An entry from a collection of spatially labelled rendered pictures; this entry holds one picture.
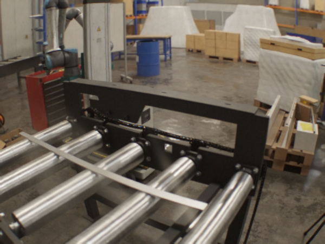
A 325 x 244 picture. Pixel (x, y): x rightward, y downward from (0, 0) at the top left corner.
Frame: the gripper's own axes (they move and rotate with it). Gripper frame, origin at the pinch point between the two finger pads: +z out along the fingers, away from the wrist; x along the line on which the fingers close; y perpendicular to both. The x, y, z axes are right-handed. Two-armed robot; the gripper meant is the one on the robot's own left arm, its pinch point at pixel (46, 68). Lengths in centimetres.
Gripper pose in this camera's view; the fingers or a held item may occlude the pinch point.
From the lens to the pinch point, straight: 316.5
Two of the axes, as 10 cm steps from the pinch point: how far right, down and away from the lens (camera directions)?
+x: -6.4, 3.9, -6.6
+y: -7.4, -5.6, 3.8
